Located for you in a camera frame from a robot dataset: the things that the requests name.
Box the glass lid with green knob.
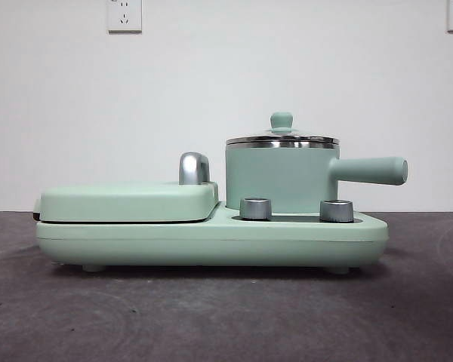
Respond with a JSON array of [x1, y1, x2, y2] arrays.
[[225, 111, 341, 147]]

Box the silver control knob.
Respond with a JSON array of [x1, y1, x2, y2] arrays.
[[239, 197, 271, 219], [319, 198, 354, 222]]

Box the mint green breakfast machine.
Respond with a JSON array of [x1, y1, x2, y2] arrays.
[[32, 180, 389, 273]]

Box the silver griddle lid handle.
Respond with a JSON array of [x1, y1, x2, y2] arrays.
[[179, 151, 212, 186]]

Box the mint green pot with handle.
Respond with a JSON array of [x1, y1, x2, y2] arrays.
[[224, 138, 408, 211]]

